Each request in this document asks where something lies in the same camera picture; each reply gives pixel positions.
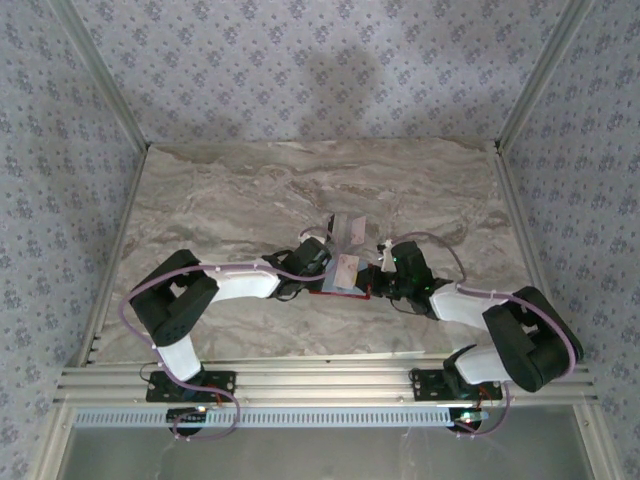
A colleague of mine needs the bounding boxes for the red card holder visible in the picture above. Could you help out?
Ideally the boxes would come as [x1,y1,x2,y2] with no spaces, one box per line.
[308,252,372,301]

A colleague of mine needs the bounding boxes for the black controller board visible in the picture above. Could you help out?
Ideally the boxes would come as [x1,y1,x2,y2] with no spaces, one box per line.
[167,407,209,426]
[452,409,489,431]

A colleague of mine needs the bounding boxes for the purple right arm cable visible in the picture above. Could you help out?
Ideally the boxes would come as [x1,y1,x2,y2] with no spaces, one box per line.
[382,231,584,440]

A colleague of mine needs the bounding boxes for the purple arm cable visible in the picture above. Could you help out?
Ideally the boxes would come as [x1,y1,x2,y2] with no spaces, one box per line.
[382,231,584,440]
[121,227,331,444]

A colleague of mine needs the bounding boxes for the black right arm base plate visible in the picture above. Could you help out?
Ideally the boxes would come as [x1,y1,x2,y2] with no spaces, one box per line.
[410,368,504,404]

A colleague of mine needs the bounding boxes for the aluminium side rail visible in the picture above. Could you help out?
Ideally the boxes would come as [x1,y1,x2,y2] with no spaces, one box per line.
[492,142,571,364]
[74,144,151,369]

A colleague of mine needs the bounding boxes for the aluminium front rail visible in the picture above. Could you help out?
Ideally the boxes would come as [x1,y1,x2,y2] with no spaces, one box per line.
[52,357,599,406]

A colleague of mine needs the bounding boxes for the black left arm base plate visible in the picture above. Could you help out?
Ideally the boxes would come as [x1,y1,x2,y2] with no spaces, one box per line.
[145,369,237,404]

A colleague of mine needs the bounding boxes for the grey slotted cable duct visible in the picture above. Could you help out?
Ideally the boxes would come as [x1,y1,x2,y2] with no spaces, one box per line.
[72,405,481,429]

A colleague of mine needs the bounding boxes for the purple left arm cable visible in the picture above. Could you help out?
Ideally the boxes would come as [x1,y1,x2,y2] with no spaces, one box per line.
[121,227,331,444]

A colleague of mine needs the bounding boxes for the aluminium frame post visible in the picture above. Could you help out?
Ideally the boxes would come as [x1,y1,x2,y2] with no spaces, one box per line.
[49,0,151,151]
[494,0,596,151]

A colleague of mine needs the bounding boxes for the aluminium frame leg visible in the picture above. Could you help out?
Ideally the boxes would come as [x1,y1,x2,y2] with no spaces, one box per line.
[32,404,76,480]
[572,403,619,480]

